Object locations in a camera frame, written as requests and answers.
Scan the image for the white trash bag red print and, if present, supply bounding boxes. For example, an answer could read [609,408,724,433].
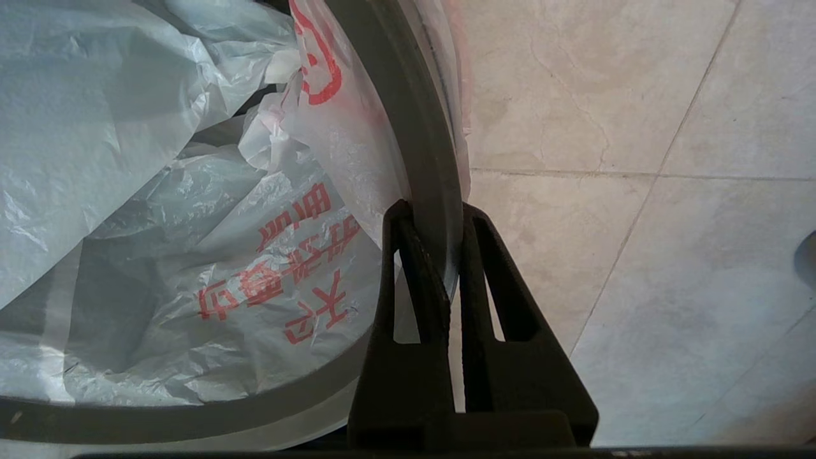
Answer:
[0,0,474,455]

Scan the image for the grey bin ring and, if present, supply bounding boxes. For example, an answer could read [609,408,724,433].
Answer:
[0,0,465,446]

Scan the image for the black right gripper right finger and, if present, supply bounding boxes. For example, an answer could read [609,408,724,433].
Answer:
[459,203,600,447]

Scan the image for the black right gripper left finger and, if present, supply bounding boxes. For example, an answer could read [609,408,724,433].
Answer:
[347,200,455,448]

